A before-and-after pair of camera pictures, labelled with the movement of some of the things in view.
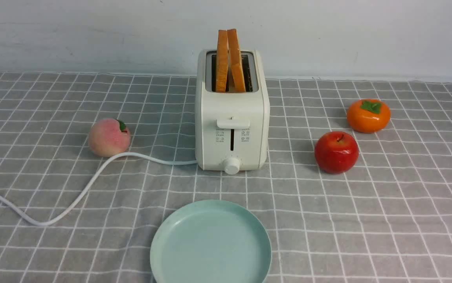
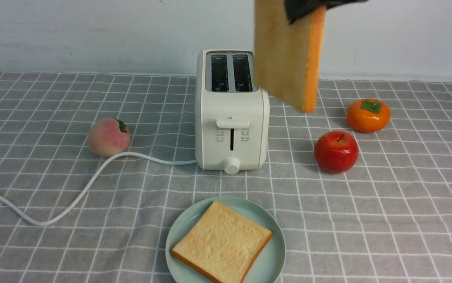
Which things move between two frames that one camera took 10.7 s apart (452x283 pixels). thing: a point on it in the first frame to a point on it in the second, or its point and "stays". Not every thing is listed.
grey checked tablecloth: x=406 y=212 stays
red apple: x=336 y=152 stays
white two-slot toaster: x=232 y=128 stays
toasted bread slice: x=237 y=77 to x=288 y=56
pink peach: x=108 y=136 stays
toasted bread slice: x=222 y=61 to x=223 y=243
